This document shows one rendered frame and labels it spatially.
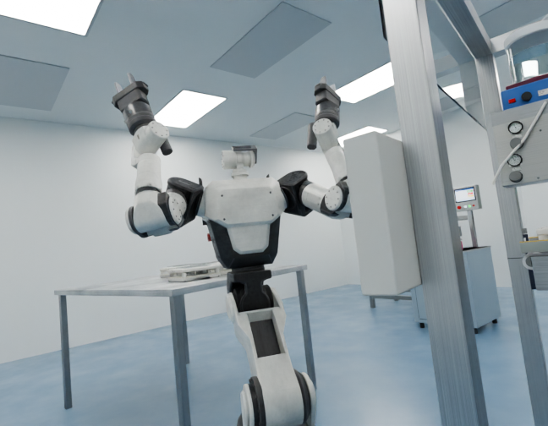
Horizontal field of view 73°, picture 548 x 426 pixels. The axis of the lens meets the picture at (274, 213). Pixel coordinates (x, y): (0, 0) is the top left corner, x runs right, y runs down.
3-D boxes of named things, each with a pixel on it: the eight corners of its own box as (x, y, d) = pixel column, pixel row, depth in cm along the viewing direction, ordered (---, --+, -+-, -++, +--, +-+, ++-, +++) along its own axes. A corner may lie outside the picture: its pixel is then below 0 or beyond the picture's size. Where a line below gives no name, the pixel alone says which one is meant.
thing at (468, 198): (460, 248, 377) (451, 188, 383) (464, 248, 384) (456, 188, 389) (484, 247, 360) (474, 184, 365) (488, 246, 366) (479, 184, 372)
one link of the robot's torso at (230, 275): (227, 313, 148) (223, 269, 149) (259, 308, 151) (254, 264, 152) (238, 325, 121) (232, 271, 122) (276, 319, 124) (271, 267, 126)
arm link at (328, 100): (348, 96, 137) (349, 122, 131) (328, 108, 143) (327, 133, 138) (327, 77, 129) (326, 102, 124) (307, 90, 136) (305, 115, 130)
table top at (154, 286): (54, 295, 270) (53, 290, 270) (180, 275, 353) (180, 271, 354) (172, 297, 173) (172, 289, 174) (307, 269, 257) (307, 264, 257)
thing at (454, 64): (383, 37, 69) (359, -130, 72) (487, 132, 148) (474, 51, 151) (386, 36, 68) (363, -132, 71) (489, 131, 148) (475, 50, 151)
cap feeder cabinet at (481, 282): (414, 328, 379) (404, 253, 385) (441, 316, 415) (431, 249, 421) (479, 335, 330) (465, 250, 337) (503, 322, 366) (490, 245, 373)
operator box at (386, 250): (360, 296, 60) (341, 139, 62) (399, 281, 73) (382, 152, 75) (397, 296, 56) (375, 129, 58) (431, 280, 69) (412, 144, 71)
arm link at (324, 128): (335, 104, 124) (334, 131, 119) (342, 124, 133) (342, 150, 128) (303, 111, 129) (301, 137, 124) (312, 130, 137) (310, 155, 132)
